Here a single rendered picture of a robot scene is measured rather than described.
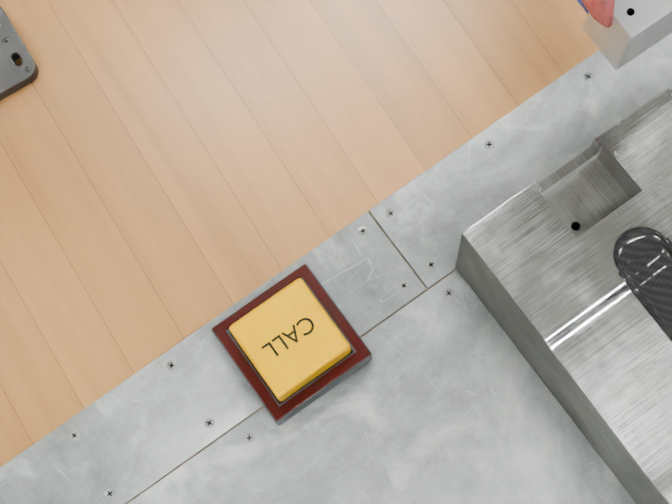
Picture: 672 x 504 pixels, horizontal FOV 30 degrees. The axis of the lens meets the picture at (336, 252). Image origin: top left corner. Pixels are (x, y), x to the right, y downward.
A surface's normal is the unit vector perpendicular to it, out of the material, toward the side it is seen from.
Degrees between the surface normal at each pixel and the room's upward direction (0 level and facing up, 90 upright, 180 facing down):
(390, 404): 0
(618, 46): 91
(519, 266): 0
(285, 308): 0
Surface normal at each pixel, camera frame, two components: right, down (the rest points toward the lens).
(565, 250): -0.04, -0.25
